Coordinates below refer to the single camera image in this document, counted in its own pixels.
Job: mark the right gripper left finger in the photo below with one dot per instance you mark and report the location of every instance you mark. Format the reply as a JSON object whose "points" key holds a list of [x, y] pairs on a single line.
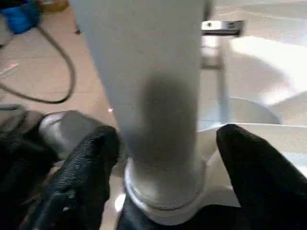
{"points": [[76, 187]]}

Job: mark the white plastic table leg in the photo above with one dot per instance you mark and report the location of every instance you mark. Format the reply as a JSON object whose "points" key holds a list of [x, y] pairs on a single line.
{"points": [[144, 57]]}

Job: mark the white plastic table top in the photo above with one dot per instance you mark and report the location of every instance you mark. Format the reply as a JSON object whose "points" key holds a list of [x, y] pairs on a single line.
{"points": [[268, 62]]}

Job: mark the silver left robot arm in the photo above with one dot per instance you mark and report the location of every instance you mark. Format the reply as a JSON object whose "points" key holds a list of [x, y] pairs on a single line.
{"points": [[72, 132]]}

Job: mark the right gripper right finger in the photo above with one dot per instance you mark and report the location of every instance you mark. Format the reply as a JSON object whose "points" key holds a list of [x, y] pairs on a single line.
{"points": [[264, 182]]}

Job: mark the blue plastic bag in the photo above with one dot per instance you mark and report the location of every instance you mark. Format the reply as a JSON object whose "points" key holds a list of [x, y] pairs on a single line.
{"points": [[19, 14]]}

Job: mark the black work mat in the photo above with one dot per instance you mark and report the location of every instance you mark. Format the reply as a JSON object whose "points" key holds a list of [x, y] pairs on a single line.
{"points": [[19, 191]]}

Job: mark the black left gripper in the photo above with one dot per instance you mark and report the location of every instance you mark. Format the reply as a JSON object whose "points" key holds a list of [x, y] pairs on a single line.
{"points": [[220, 28]]}

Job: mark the small labelled cardboard box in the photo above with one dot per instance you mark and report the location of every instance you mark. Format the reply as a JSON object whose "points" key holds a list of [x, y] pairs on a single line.
{"points": [[53, 5]]}

